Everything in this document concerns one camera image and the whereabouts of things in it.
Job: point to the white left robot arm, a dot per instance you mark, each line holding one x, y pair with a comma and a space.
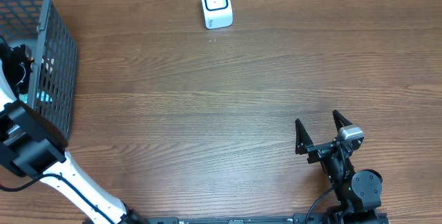
34, 147

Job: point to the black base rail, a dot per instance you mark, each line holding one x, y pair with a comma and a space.
297, 218

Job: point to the white barcode scanner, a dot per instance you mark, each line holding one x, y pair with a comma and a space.
217, 13

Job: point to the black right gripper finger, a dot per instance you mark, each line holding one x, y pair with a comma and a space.
342, 124
303, 141

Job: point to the grey plastic basket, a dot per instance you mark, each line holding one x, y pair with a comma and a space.
38, 25

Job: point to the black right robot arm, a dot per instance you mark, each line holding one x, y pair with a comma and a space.
358, 192

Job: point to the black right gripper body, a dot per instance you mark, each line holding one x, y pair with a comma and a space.
321, 148

